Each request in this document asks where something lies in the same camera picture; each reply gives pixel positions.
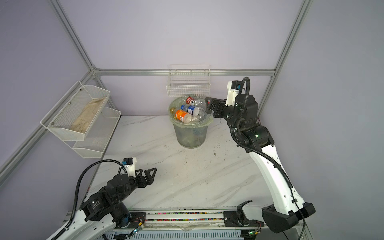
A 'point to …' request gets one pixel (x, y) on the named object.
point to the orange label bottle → (181, 115)
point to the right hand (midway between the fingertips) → (212, 98)
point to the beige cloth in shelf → (81, 122)
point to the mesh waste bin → (191, 138)
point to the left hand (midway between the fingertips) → (149, 171)
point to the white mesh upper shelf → (73, 115)
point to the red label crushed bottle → (191, 100)
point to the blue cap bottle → (196, 112)
